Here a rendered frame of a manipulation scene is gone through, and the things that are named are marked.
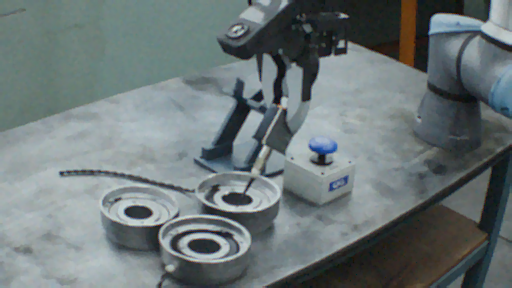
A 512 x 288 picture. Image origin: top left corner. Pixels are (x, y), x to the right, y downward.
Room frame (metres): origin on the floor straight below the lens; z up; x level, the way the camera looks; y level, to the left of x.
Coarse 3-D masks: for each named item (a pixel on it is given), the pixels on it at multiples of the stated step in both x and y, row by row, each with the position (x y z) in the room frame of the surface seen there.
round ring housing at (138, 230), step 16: (112, 192) 0.84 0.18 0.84; (128, 192) 0.85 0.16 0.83; (144, 192) 0.86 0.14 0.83; (160, 192) 0.85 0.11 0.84; (128, 208) 0.82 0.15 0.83; (144, 208) 0.83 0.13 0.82; (176, 208) 0.81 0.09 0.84; (112, 224) 0.76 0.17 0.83; (128, 224) 0.76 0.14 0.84; (144, 224) 0.76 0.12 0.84; (160, 224) 0.77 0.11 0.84; (128, 240) 0.76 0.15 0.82; (144, 240) 0.76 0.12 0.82
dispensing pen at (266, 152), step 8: (272, 104) 0.88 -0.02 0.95; (272, 112) 0.87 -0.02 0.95; (264, 120) 0.87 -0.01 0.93; (272, 120) 0.86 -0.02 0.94; (264, 128) 0.86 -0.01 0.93; (256, 136) 0.86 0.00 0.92; (264, 136) 0.85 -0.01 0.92; (264, 144) 0.85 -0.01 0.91; (264, 152) 0.86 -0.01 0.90; (272, 152) 0.86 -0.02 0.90; (256, 160) 0.86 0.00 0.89; (264, 160) 0.85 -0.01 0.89; (256, 168) 0.85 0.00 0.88; (256, 176) 0.85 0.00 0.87; (248, 184) 0.84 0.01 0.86; (240, 200) 0.84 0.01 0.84
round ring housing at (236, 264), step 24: (192, 216) 0.79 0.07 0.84; (216, 216) 0.80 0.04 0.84; (168, 240) 0.75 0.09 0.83; (192, 240) 0.76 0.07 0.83; (216, 240) 0.76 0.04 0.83; (240, 240) 0.76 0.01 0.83; (168, 264) 0.71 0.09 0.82; (192, 264) 0.69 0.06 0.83; (216, 264) 0.70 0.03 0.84; (240, 264) 0.71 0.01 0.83
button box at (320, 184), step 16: (288, 160) 0.95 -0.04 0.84; (304, 160) 0.95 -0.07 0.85; (320, 160) 0.95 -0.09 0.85; (336, 160) 0.96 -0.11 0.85; (288, 176) 0.95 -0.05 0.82; (304, 176) 0.93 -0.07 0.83; (320, 176) 0.91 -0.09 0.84; (336, 176) 0.93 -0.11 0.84; (352, 176) 0.95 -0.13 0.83; (304, 192) 0.93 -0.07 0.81; (320, 192) 0.91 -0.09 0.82; (336, 192) 0.93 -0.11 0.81
